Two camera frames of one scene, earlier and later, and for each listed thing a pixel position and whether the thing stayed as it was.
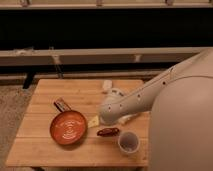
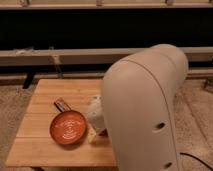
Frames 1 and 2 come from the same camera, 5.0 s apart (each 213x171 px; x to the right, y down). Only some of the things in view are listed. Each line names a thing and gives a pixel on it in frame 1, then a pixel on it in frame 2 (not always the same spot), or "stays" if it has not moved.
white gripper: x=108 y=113 -> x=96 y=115
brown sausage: x=108 y=132 stays
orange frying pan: x=67 y=127 stays
